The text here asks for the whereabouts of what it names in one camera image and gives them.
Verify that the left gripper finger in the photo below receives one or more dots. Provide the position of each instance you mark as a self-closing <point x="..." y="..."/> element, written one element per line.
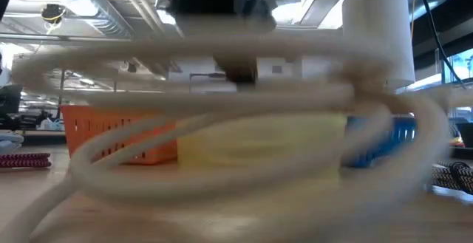
<point x="236" y="69"/>

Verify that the yellow plastic basket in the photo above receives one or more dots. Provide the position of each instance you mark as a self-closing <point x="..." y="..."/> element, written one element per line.
<point x="258" y="143"/>

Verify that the orange plastic basket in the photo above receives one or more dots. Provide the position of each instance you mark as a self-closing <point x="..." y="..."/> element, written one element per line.
<point x="88" y="125"/>

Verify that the blue plastic basket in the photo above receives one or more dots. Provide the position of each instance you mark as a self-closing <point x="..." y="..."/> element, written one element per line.
<point x="401" y="132"/>

